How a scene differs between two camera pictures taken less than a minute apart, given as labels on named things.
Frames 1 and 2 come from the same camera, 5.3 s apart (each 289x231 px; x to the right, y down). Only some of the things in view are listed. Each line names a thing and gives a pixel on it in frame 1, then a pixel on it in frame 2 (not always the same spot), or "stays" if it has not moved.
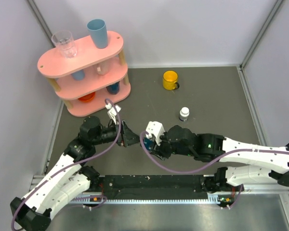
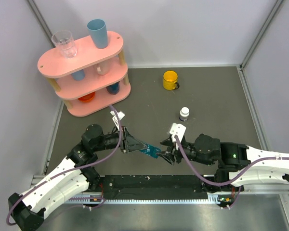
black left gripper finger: x=131 y=139 to x=135 y=147
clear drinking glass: x=63 y=41 stays
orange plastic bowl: x=87 y=97 stays
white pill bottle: x=184 y=113 stays
